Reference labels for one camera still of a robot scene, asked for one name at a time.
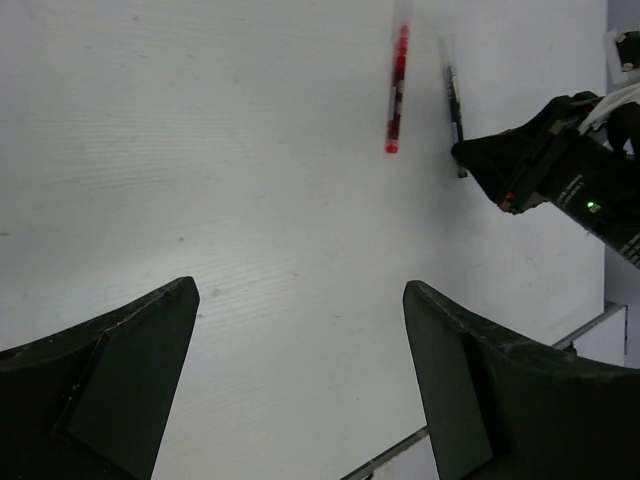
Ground black pen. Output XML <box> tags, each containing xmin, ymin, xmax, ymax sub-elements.
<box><xmin>437</xmin><ymin>34</ymin><xmax>470</xmax><ymax>180</ymax></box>

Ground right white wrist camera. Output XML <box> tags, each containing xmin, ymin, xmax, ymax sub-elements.
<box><xmin>579</xmin><ymin>29</ymin><xmax>639</xmax><ymax>134</ymax></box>

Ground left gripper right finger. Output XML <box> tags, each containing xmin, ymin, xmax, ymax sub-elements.
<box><xmin>403</xmin><ymin>281</ymin><xmax>639</xmax><ymax>479</ymax></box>

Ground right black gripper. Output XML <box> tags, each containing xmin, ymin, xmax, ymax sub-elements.
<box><xmin>451</xmin><ymin>97</ymin><xmax>639</xmax><ymax>267</ymax></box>

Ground red pen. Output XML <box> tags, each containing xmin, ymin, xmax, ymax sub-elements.
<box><xmin>385</xmin><ymin>0</ymin><xmax>415</xmax><ymax>154</ymax></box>

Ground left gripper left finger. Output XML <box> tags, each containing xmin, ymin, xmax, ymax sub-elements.
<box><xmin>1</xmin><ymin>277</ymin><xmax>200</xmax><ymax>479</ymax></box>

